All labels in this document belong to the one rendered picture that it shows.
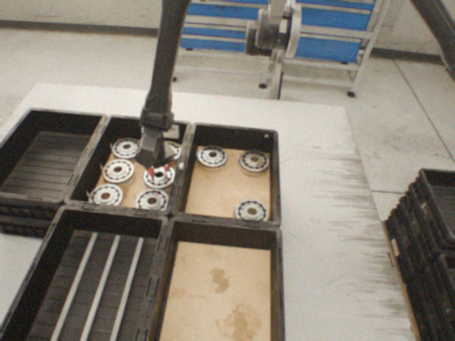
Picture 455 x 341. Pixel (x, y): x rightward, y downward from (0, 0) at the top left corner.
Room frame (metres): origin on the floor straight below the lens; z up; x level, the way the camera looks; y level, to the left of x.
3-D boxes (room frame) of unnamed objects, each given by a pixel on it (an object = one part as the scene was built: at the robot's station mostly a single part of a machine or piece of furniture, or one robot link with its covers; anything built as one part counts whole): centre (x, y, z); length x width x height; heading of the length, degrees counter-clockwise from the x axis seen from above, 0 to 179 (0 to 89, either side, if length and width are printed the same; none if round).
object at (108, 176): (0.70, 0.36, 0.86); 0.10 x 0.10 x 0.01
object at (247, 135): (0.70, 0.00, 0.87); 0.40 x 0.30 x 0.11; 0
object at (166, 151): (0.69, 0.22, 0.98); 0.10 x 0.07 x 0.07; 133
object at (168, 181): (0.69, 0.22, 0.86); 0.10 x 0.10 x 0.01
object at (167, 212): (0.70, 0.30, 0.92); 0.40 x 0.30 x 0.02; 0
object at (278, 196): (0.70, 0.00, 0.92); 0.40 x 0.30 x 0.02; 0
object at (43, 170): (0.70, 0.60, 0.87); 0.40 x 0.30 x 0.11; 0
